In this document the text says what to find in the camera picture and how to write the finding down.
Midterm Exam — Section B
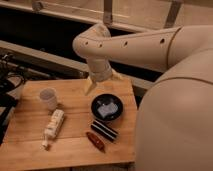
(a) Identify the black round bowl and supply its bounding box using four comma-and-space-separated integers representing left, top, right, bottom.
91, 94, 123, 122

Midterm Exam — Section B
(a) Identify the white plastic cup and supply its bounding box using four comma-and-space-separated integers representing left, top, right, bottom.
39, 87, 58, 111

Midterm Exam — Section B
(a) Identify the wooden board table top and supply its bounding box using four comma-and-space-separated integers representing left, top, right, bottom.
0, 78, 137, 171

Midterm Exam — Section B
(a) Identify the pale blue sponge piece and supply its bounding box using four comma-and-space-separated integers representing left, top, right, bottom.
98, 102, 118, 118

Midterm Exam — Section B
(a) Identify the black white striped block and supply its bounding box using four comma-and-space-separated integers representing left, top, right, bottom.
91, 120, 118, 142

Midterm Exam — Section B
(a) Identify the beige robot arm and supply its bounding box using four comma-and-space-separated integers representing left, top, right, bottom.
73, 24, 213, 171

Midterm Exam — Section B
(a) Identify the beige cylindrical gripper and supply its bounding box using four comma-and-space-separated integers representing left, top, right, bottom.
84, 59, 123, 95

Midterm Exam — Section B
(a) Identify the dark red oblong object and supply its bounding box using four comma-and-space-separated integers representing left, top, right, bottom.
86, 132, 105, 152

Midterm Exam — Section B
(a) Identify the black cables and equipment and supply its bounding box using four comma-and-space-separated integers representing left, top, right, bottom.
0, 53, 29, 146

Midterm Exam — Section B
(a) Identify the metal frame rail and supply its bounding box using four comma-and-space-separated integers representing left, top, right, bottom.
0, 40, 154, 89

